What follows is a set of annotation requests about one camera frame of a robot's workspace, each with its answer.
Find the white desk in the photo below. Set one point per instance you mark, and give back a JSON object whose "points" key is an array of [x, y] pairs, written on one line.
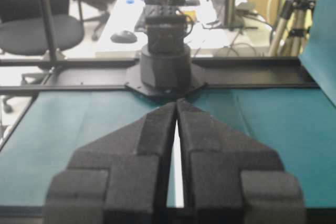
{"points": [[164, 29]]}

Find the black office chair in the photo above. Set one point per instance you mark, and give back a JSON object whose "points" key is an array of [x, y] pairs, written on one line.
{"points": [[23, 30]]}

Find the black frame rail structure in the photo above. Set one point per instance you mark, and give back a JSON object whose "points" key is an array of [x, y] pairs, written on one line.
{"points": [[170, 78]]}

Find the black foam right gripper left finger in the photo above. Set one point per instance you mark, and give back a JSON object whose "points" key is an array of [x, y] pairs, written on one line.
{"points": [[122, 177]]}

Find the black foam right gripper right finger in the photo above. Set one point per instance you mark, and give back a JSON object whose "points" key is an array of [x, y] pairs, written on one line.
{"points": [[230, 177]]}

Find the camera tripod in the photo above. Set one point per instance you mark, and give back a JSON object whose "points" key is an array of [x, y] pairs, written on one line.
{"points": [[290, 32]]}

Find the black computer mouse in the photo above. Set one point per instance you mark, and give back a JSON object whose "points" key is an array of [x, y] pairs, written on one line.
{"points": [[124, 37]]}

